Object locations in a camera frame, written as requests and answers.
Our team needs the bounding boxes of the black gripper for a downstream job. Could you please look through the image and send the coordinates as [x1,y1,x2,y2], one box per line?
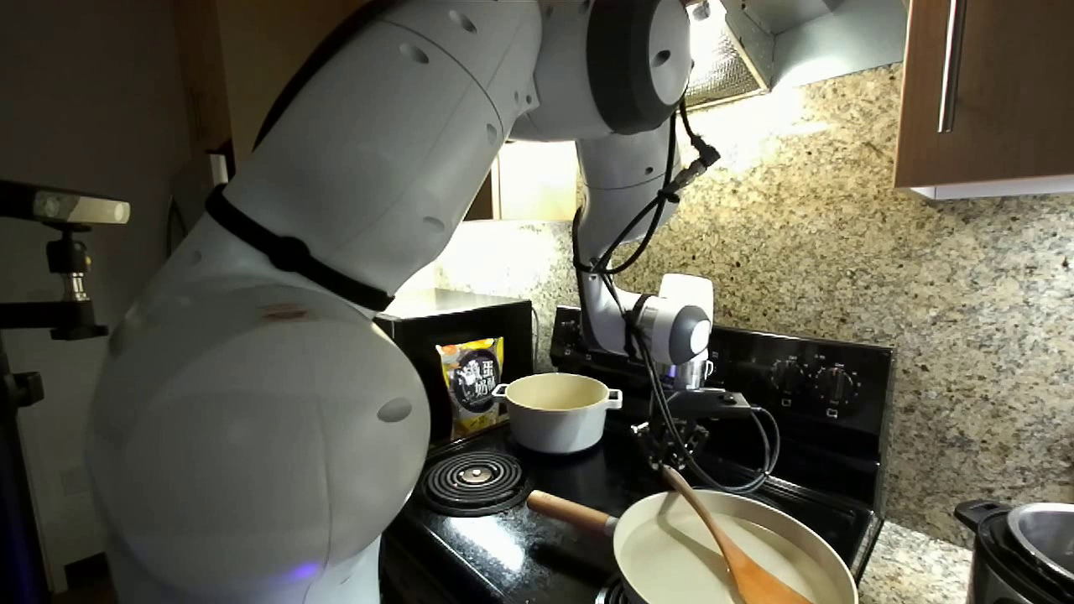
[630,382,706,476]

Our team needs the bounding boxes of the wooden cooking spoon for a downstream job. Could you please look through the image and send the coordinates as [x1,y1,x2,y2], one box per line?
[654,461,816,604]

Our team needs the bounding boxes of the black electric stove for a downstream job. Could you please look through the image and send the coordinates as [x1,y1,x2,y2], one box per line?
[380,305,898,604]

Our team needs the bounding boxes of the black coil burner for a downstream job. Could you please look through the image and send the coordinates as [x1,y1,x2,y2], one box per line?
[419,447,535,515]

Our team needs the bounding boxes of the yellow black snack bag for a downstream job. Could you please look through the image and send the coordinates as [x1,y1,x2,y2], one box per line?
[433,333,510,444]

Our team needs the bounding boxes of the black pot at right edge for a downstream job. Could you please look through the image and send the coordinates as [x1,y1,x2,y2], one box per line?
[953,495,1074,604]

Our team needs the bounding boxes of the steel range hood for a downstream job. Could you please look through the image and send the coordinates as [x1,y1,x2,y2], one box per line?
[669,0,911,114]

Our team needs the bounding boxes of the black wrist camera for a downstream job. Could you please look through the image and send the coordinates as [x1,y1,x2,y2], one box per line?
[669,382,760,419]

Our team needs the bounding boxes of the cream frying pan wooden handle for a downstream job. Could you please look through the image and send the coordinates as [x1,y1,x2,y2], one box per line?
[524,485,863,604]

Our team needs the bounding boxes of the white two-handled pot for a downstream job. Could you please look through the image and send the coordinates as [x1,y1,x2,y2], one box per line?
[490,369,628,456]

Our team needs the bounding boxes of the silver cabinet handle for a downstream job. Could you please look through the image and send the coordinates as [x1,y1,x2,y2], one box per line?
[936,0,964,138]

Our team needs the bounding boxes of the dark brown wall cabinet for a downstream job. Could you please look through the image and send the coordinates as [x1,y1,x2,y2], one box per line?
[894,0,1074,203]

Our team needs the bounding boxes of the light-edged wooden wall cabinet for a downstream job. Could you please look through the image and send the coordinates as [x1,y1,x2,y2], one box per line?
[210,0,383,172]

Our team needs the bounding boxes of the black camera stand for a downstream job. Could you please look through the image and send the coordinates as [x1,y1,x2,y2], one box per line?
[0,222,112,604]

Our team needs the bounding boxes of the grey stereo camera bar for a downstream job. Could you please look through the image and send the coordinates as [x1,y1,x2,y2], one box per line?
[0,182,135,232]

